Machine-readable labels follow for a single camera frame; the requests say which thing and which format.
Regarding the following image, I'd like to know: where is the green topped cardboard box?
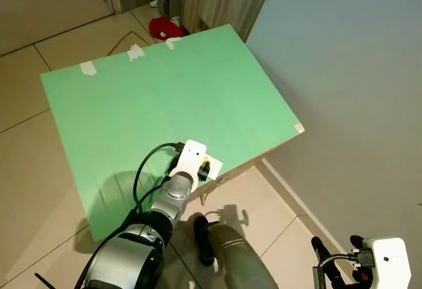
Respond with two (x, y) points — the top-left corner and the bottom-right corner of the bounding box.
(41, 24), (305, 242)

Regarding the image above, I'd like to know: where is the grey robot leg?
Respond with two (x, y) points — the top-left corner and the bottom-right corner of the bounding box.
(195, 215), (278, 289)

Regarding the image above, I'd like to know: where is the red cloth bundle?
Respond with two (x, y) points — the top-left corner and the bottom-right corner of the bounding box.
(148, 16), (185, 42)

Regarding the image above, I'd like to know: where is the brown wooden door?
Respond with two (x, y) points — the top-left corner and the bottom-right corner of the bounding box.
(0, 0), (121, 56)

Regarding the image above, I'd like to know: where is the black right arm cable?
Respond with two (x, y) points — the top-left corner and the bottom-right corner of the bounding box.
(315, 253), (362, 289)

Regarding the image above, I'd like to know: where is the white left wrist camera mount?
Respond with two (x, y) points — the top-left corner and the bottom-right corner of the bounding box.
(170, 139), (209, 179)

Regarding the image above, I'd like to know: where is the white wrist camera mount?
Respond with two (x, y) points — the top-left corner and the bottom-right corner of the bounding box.
(170, 139), (209, 179)
(363, 238), (411, 289)

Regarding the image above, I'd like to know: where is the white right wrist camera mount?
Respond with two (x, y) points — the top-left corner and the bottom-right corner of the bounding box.
(363, 238), (411, 289)

